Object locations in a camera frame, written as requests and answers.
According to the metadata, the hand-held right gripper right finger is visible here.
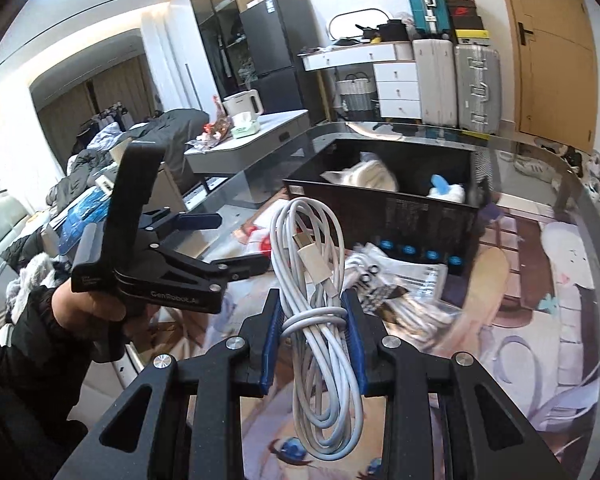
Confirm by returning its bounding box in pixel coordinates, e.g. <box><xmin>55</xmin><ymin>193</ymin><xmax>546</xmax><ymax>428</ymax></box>
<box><xmin>341</xmin><ymin>289</ymin><xmax>576</xmax><ymax>480</ymax></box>

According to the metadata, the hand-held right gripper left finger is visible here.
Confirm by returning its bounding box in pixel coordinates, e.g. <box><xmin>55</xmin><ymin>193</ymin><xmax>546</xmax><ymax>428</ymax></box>
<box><xmin>52</xmin><ymin>288</ymin><xmax>286</xmax><ymax>480</ymax></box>

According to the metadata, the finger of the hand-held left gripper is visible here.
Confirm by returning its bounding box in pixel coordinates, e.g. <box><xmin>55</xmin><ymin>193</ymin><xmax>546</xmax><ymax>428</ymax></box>
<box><xmin>137</xmin><ymin>207</ymin><xmax>223</xmax><ymax>246</ymax></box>
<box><xmin>147</xmin><ymin>242</ymin><xmax>271</xmax><ymax>286</ymax></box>

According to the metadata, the white charging cable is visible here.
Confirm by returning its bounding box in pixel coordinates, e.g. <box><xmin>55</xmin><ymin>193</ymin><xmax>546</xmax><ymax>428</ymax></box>
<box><xmin>270</xmin><ymin>197</ymin><xmax>366</xmax><ymax>463</ymax></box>

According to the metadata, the black cardboard box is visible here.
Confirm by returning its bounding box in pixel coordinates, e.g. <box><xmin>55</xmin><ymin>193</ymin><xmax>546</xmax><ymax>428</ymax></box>
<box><xmin>282</xmin><ymin>137</ymin><xmax>493</xmax><ymax>278</ymax></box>

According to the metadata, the bagged white rope coil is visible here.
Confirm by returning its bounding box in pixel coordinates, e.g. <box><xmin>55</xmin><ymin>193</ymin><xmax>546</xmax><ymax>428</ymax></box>
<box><xmin>320</xmin><ymin>152</ymin><xmax>400</xmax><ymax>193</ymax></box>

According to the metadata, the white and blue handheld device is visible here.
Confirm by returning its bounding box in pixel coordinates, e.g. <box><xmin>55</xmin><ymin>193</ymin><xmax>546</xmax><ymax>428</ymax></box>
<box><xmin>425</xmin><ymin>174</ymin><xmax>468</xmax><ymax>205</ymax></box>

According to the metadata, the person's left forearm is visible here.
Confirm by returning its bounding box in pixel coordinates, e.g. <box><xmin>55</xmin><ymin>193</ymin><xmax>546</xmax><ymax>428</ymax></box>
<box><xmin>0</xmin><ymin>285</ymin><xmax>101</xmax><ymax>461</ymax></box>

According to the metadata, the person's left hand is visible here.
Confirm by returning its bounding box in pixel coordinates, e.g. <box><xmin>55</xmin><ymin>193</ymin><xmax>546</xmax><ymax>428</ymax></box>
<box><xmin>51</xmin><ymin>280</ymin><xmax>128</xmax><ymax>323</ymax></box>

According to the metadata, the red plastic clip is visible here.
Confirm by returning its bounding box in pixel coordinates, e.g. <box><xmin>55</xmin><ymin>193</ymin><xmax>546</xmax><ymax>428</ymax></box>
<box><xmin>245</xmin><ymin>225</ymin><xmax>273</xmax><ymax>256</ymax></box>

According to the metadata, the blue patterned bag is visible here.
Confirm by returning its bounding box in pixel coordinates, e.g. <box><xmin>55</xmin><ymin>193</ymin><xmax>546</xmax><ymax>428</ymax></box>
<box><xmin>57</xmin><ymin>187</ymin><xmax>113</xmax><ymax>251</ymax></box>

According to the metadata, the red snack bag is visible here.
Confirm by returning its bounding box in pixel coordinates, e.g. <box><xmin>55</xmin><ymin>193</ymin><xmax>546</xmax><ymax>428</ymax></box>
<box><xmin>202</xmin><ymin>97</ymin><xmax>233</xmax><ymax>143</ymax></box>

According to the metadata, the pile of dark clothes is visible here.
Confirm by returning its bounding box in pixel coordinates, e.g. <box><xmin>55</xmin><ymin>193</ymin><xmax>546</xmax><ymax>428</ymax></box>
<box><xmin>70</xmin><ymin>107</ymin><xmax>211</xmax><ymax>196</ymax></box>

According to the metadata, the green tissue box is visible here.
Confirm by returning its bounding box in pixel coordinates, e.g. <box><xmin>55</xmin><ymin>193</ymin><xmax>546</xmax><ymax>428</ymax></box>
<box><xmin>231</xmin><ymin>112</ymin><xmax>260</xmax><ymax>140</ymax></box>

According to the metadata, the grey side table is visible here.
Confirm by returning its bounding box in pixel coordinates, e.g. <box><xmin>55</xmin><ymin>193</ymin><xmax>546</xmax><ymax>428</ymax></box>
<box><xmin>184</xmin><ymin>109</ymin><xmax>311</xmax><ymax>193</ymax></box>

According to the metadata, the grey sofa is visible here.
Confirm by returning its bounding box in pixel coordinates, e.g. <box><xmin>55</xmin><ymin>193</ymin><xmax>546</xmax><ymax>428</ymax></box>
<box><xmin>0</xmin><ymin>195</ymin><xmax>36</xmax><ymax>331</ymax></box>

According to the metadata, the white electric kettle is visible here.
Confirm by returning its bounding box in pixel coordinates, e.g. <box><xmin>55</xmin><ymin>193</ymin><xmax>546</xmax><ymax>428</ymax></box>
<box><xmin>222</xmin><ymin>89</ymin><xmax>265</xmax><ymax>118</ymax></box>

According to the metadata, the beige curtain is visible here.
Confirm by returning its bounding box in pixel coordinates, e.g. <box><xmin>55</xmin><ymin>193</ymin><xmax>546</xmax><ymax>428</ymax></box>
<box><xmin>37</xmin><ymin>55</ymin><xmax>156</xmax><ymax>141</ymax></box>

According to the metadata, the white sheer curtain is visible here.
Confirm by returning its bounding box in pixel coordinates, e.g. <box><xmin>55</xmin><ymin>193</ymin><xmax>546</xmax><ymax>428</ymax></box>
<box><xmin>145</xmin><ymin>0</ymin><xmax>201</xmax><ymax>116</ymax></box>

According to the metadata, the printed cartoon desk mat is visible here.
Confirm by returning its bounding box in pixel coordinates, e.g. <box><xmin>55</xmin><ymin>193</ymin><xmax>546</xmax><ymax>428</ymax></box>
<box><xmin>145</xmin><ymin>195</ymin><xmax>600</xmax><ymax>480</ymax></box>

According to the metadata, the black refrigerator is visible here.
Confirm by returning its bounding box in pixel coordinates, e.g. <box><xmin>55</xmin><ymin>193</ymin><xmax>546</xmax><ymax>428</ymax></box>
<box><xmin>239</xmin><ymin>0</ymin><xmax>326</xmax><ymax>128</ymax></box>

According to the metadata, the woven basket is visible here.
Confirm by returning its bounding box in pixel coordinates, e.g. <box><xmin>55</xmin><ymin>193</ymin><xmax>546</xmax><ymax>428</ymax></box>
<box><xmin>336</xmin><ymin>74</ymin><xmax>378</xmax><ymax>111</ymax></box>

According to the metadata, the glass display cabinet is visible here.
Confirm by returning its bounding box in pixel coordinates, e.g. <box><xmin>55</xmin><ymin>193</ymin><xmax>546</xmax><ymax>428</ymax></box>
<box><xmin>187</xmin><ymin>0</ymin><xmax>263</xmax><ymax>106</ymax></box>

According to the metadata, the white dresser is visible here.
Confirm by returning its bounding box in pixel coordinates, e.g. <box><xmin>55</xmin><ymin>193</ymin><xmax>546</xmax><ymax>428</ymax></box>
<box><xmin>300</xmin><ymin>41</ymin><xmax>423</xmax><ymax>123</ymax></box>

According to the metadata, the oval mirror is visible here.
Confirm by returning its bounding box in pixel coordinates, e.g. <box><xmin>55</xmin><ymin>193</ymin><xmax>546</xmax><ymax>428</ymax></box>
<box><xmin>328</xmin><ymin>7</ymin><xmax>391</xmax><ymax>46</ymax></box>

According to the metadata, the white sneaker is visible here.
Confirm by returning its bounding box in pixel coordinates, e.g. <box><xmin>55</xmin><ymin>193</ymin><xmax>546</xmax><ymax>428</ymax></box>
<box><xmin>512</xmin><ymin>152</ymin><xmax>556</xmax><ymax>183</ymax></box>

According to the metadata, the white suitcase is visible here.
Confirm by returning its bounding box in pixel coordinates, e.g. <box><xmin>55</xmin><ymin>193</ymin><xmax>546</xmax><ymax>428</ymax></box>
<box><xmin>412</xmin><ymin>37</ymin><xmax>460</xmax><ymax>128</ymax></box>

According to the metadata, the black bag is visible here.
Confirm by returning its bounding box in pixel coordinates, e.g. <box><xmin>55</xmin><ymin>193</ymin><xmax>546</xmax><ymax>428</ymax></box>
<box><xmin>377</xmin><ymin>19</ymin><xmax>412</xmax><ymax>43</ymax></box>

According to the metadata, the silver suitcase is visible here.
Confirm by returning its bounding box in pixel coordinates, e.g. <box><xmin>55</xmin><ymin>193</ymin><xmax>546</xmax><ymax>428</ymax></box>
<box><xmin>454</xmin><ymin>44</ymin><xmax>502</xmax><ymax>135</ymax></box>

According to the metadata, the teal suitcase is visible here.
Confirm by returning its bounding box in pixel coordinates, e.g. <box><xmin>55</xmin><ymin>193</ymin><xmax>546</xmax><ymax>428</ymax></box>
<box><xmin>401</xmin><ymin>0</ymin><xmax>451</xmax><ymax>37</ymax></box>

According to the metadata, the wooden door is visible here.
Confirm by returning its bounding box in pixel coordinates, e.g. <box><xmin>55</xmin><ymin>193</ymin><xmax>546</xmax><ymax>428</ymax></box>
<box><xmin>495</xmin><ymin>0</ymin><xmax>598</xmax><ymax>153</ymax></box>

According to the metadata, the stack of shoe boxes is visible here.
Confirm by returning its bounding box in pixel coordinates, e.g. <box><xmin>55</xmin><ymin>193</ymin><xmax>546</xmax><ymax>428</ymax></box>
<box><xmin>442</xmin><ymin>0</ymin><xmax>492</xmax><ymax>46</ymax></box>

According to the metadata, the bagged white cord bundle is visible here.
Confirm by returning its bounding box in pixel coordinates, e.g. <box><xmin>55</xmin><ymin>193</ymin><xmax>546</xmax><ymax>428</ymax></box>
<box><xmin>342</xmin><ymin>242</ymin><xmax>481</xmax><ymax>356</ymax></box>

